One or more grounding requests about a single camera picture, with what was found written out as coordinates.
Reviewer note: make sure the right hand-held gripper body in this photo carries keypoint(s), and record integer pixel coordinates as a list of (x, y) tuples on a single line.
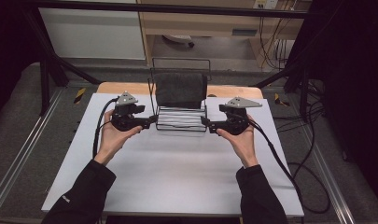
[(236, 123)]

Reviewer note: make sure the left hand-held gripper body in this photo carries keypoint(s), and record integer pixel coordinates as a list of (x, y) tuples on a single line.
[(126, 119)]

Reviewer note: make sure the dark grey towel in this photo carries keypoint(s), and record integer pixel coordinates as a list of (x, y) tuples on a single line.
[(180, 90)]

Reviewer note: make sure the person's right hand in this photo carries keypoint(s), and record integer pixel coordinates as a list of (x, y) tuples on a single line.
[(244, 146)]

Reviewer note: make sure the person's left hand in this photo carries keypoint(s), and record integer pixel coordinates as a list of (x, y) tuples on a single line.
[(110, 141)]

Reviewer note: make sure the wooden table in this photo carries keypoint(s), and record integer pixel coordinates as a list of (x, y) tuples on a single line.
[(124, 88)]

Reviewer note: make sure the yellow black tape marker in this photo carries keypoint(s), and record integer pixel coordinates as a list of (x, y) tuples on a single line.
[(280, 100), (79, 95)]

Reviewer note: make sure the black metal stand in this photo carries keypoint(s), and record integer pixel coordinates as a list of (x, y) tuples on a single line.
[(303, 90), (45, 84)]

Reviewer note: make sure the white chair base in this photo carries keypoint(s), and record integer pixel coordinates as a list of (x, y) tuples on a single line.
[(179, 39)]

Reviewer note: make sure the light wooden desk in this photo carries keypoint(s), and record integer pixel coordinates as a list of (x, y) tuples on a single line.
[(208, 25)]

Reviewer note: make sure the white power strip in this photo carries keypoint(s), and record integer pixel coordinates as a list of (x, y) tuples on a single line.
[(266, 3)]

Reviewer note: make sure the aluminium rail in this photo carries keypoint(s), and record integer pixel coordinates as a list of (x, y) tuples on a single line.
[(21, 155), (331, 180)]

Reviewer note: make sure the black horizontal frame bar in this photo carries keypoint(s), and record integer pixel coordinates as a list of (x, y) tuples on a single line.
[(177, 8)]

